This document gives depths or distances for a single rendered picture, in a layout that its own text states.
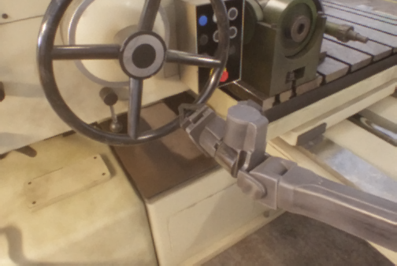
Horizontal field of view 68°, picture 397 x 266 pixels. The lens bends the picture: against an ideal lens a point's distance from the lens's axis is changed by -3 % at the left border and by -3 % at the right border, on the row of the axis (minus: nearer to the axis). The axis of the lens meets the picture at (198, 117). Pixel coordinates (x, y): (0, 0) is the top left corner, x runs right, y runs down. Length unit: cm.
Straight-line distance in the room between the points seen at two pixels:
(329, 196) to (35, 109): 66
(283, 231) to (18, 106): 152
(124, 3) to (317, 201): 50
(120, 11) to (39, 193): 90
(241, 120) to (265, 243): 138
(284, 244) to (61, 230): 116
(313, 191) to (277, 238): 138
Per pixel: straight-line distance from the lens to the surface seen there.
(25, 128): 84
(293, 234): 188
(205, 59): 65
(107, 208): 124
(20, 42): 76
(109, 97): 80
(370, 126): 155
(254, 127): 49
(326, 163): 121
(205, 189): 136
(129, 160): 138
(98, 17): 65
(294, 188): 49
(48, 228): 126
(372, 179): 122
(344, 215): 48
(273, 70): 98
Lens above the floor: 152
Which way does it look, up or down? 35 degrees down
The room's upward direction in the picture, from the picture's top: 2 degrees counter-clockwise
